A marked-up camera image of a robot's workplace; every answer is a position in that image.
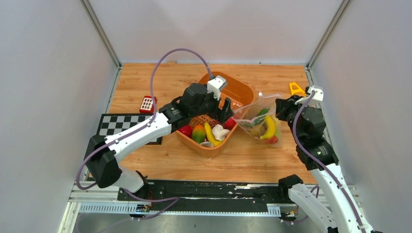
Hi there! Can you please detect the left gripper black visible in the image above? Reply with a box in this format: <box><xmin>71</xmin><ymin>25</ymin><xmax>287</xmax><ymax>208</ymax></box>
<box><xmin>190</xmin><ymin>88</ymin><xmax>234</xmax><ymax>124</ymax></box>

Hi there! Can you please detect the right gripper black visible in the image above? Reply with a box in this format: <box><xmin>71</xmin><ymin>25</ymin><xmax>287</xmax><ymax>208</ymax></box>
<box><xmin>274</xmin><ymin>94</ymin><xmax>310</xmax><ymax>144</ymax></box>

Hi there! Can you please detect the yellow banana toy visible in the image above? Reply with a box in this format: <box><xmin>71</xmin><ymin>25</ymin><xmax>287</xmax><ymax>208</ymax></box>
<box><xmin>259</xmin><ymin>115</ymin><xmax>276</xmax><ymax>140</ymax></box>

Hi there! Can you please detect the orange plastic basket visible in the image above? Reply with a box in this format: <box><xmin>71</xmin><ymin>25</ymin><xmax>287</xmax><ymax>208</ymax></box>
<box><xmin>175</xmin><ymin>71</ymin><xmax>255</xmax><ymax>158</ymax></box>

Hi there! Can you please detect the clear zip top bag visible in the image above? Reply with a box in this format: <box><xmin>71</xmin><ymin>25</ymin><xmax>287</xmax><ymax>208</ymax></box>
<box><xmin>233</xmin><ymin>92</ymin><xmax>282</xmax><ymax>148</ymax></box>

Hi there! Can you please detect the green cucumber toy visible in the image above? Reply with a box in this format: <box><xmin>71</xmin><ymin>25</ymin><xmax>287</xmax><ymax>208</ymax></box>
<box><xmin>240</xmin><ymin>108</ymin><xmax>269</xmax><ymax>128</ymax></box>

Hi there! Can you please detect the red orange peach toy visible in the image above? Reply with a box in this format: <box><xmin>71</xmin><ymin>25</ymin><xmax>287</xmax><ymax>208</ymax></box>
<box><xmin>265</xmin><ymin>135</ymin><xmax>279</xmax><ymax>145</ymax></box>

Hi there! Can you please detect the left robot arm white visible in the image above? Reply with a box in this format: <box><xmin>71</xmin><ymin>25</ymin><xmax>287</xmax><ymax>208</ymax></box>
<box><xmin>83</xmin><ymin>77</ymin><xmax>233</xmax><ymax>200</ymax></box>

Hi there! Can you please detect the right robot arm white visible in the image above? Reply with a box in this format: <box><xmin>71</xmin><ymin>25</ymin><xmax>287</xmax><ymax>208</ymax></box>
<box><xmin>275</xmin><ymin>95</ymin><xmax>376</xmax><ymax>233</ymax></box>

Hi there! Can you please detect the red strawberry toy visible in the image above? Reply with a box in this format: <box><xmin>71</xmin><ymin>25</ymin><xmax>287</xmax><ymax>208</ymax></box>
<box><xmin>223</xmin><ymin>117</ymin><xmax>237</xmax><ymax>131</ymax></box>

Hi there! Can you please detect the purple grapes toy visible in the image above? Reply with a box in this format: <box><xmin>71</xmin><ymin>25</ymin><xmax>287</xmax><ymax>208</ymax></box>
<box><xmin>208</xmin><ymin>119</ymin><xmax>222</xmax><ymax>129</ymax></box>

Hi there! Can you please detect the white mushroom toy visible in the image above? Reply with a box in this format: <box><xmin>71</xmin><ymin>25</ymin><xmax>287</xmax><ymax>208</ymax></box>
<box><xmin>212</xmin><ymin>124</ymin><xmax>230</xmax><ymax>141</ymax></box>

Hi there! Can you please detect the small yellow fruit toy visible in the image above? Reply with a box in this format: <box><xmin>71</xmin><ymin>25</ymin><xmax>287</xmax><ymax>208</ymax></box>
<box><xmin>204</xmin><ymin>122</ymin><xmax>222</xmax><ymax>147</ymax></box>

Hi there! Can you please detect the orange green mango toy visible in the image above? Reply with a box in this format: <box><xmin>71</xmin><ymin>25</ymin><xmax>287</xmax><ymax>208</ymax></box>
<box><xmin>191</xmin><ymin>125</ymin><xmax>206</xmax><ymax>144</ymax></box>

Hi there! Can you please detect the white garlic toy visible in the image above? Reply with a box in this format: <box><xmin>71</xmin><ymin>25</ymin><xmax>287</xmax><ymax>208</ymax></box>
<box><xmin>199</xmin><ymin>141</ymin><xmax>214</xmax><ymax>148</ymax></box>

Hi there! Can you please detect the red apple toy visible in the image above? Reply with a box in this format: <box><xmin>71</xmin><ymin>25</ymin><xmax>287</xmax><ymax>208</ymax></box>
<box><xmin>178</xmin><ymin>125</ymin><xmax>192</xmax><ymax>138</ymax></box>

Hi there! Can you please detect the red white block toy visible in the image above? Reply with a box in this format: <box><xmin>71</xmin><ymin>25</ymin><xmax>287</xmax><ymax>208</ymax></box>
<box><xmin>139</xmin><ymin>96</ymin><xmax>157</xmax><ymax>114</ymax></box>

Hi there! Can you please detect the checkerboard calibration board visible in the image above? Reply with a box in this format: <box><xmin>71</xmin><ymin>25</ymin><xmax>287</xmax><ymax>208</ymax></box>
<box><xmin>96</xmin><ymin>113</ymin><xmax>152</xmax><ymax>136</ymax></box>

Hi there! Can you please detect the yellow triangle bracket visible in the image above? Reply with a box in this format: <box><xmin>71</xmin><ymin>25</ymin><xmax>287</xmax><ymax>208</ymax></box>
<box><xmin>289</xmin><ymin>82</ymin><xmax>306</xmax><ymax>97</ymax></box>

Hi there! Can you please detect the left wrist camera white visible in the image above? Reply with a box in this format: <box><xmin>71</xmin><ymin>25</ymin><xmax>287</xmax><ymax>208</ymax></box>
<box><xmin>206</xmin><ymin>76</ymin><xmax>227</xmax><ymax>100</ymax></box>

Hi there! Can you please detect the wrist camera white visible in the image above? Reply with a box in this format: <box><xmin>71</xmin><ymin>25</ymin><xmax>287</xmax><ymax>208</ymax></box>
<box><xmin>294</xmin><ymin>85</ymin><xmax>324</xmax><ymax>105</ymax></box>
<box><xmin>206</xmin><ymin>76</ymin><xmax>227</xmax><ymax>100</ymax></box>

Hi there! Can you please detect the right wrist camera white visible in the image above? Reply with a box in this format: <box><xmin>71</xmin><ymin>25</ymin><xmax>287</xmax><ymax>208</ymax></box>
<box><xmin>294</xmin><ymin>85</ymin><xmax>324</xmax><ymax>105</ymax></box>

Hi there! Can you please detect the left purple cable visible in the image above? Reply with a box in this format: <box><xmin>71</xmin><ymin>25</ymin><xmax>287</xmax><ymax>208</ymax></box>
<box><xmin>76</xmin><ymin>48</ymin><xmax>216</xmax><ymax>221</ymax></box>

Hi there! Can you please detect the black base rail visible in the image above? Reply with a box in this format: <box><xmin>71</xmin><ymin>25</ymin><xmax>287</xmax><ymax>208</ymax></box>
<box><xmin>135</xmin><ymin>180</ymin><xmax>296</xmax><ymax>214</ymax></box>

